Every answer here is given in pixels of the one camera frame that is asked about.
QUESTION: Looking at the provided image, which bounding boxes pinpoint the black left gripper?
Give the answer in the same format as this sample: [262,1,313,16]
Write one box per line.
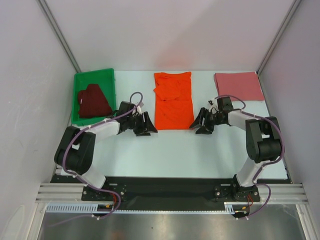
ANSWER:
[126,111,157,137]

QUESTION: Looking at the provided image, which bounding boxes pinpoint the orange t-shirt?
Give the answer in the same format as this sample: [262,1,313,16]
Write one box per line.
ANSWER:
[153,71,195,130]

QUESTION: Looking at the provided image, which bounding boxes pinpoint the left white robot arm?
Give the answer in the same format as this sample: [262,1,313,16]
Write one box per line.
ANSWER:
[54,101,158,200]

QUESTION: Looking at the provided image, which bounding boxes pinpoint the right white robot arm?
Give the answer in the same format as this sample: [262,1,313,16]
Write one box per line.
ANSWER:
[189,94,285,202]

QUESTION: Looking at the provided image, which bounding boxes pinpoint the folded pink t-shirt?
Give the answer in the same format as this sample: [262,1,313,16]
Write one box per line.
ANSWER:
[214,72,265,102]

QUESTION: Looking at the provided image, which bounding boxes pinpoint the dark red t-shirt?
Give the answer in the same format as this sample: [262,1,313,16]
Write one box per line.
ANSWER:
[77,83,113,119]

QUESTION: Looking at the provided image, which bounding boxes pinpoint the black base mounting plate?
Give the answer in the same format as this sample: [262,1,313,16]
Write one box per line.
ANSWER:
[51,175,261,211]

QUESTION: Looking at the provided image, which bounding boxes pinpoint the green plastic bin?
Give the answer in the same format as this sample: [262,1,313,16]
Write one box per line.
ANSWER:
[71,68,117,126]

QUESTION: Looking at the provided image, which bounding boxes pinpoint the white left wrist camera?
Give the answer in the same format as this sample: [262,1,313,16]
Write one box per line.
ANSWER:
[136,103,144,115]

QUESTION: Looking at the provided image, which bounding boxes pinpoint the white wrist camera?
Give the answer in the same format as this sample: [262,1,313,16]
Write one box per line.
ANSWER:
[208,99,219,112]
[136,103,144,115]

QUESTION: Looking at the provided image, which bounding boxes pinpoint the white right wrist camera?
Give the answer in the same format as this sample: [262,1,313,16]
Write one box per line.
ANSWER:
[208,99,219,112]

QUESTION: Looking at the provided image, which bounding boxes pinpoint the white slotted cable duct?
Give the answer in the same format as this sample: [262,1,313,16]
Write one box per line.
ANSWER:
[46,202,251,215]

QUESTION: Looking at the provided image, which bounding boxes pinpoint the aluminium frame rail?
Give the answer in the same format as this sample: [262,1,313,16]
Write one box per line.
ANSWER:
[35,183,309,205]

